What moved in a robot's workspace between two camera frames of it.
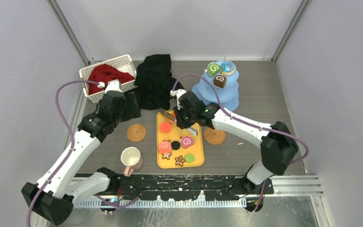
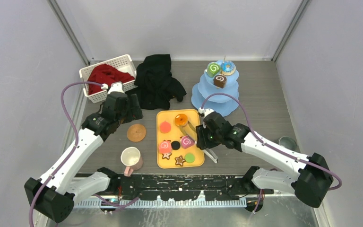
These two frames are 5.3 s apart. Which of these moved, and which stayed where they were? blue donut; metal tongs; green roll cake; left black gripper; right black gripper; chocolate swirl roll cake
Moved: metal tongs; right black gripper
Stayed: green roll cake; chocolate swirl roll cake; blue donut; left black gripper
